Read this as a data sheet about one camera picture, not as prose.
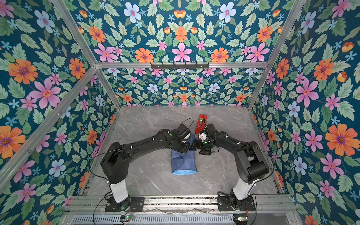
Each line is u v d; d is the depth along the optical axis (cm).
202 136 88
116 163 47
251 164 47
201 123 102
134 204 74
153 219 70
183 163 80
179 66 93
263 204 75
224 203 73
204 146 80
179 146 72
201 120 102
